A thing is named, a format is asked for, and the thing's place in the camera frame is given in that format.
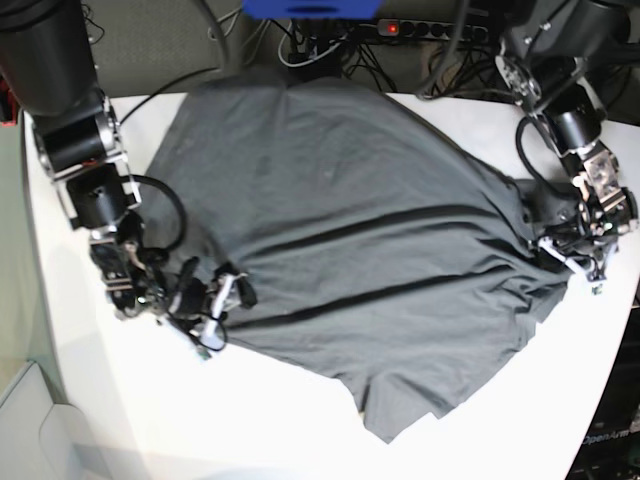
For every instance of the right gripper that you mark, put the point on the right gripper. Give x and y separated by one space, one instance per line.
199 311

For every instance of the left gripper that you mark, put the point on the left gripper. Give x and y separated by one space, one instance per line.
585 254

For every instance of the grey t-shirt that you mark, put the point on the grey t-shirt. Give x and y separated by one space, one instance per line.
381 254

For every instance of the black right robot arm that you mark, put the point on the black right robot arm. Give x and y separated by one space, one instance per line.
48 71

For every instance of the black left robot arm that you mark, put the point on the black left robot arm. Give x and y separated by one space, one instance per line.
544 53

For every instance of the blue box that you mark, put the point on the blue box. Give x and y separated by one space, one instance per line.
311 9

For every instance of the black power strip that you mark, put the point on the black power strip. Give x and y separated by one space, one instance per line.
427 30

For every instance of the red clamp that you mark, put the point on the red clamp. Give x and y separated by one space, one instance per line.
8 105

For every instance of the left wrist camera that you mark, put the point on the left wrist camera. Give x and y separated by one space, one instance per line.
597 287

